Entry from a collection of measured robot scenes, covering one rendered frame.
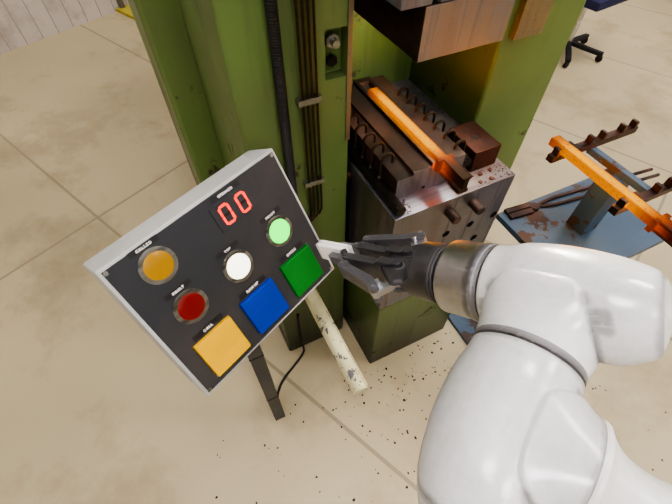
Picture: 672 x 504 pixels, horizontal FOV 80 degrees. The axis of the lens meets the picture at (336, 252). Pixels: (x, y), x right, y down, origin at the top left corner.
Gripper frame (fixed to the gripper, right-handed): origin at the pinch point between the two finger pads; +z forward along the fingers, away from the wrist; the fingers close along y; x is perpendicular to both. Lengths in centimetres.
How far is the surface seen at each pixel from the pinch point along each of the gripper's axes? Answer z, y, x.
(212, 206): 14.3, -7.9, 13.0
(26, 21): 397, 85, 109
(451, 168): 6.0, 43.5, -10.4
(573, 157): -10, 72, -24
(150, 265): 14.0, -20.7, 11.4
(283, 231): 13.8, 0.8, 1.8
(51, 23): 400, 103, 103
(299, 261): 13.3, 0.4, -5.0
